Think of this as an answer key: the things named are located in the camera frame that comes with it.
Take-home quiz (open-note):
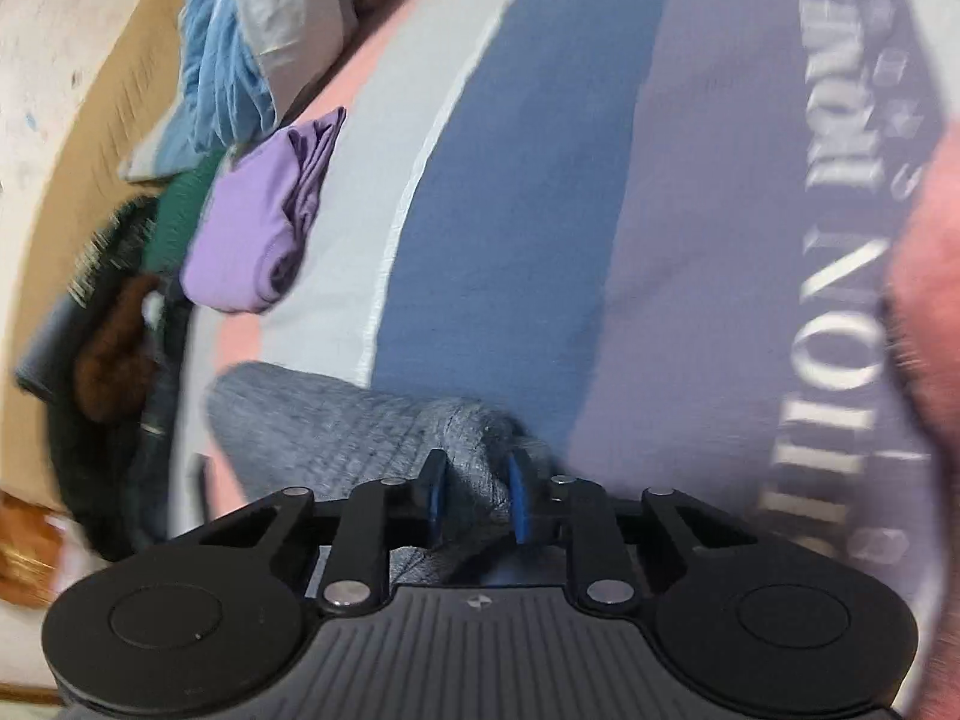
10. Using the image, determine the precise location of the grey knit sweater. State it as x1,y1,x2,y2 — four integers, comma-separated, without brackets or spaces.
206,362,555,585

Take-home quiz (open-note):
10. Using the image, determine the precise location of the dark clothes pile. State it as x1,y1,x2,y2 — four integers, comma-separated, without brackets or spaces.
14,197,192,562

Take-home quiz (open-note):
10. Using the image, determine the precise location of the folded purple garment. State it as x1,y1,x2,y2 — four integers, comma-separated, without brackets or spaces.
181,107,347,314

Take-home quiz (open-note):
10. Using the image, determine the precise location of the green cloth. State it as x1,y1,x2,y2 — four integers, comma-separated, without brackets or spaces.
142,149,224,275

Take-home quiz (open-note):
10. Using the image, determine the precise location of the pink fluffy garment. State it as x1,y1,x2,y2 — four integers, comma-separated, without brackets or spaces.
887,124,960,465

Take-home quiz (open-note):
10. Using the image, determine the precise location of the striped crumpled duvet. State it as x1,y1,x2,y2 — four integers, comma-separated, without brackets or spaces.
121,0,386,182

